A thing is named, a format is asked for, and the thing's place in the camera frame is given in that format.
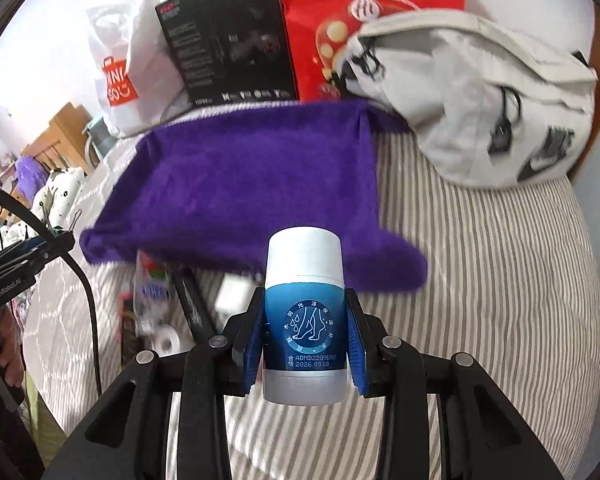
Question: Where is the white tape roll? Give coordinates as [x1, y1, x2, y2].
[148, 324, 194, 358]

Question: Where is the white Miniso plastic bag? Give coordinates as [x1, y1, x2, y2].
[87, 0, 190, 138]

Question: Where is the person's left hand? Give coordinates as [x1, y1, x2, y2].
[0, 307, 24, 387]

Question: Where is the purple fleece towel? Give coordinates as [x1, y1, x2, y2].
[80, 101, 428, 292]

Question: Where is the clear plastic candy pack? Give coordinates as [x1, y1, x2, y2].
[133, 250, 171, 332]

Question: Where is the white cube charger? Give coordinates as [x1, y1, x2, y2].
[214, 274, 257, 316]

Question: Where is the black cable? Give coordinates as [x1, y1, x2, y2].
[0, 181, 104, 397]

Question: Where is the red paper shopping bag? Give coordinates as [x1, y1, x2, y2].
[272, 0, 467, 103]

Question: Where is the black rectangular case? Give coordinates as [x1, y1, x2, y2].
[172, 268, 216, 344]

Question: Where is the striped mattress cover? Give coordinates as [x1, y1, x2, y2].
[22, 132, 600, 479]

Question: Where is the grey Nike waist bag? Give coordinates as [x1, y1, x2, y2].
[335, 9, 597, 188]

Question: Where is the blue white deodorant stick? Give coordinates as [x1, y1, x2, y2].
[263, 226, 348, 406]

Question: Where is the black Hecate product box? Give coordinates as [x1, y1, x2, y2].
[156, 0, 298, 107]

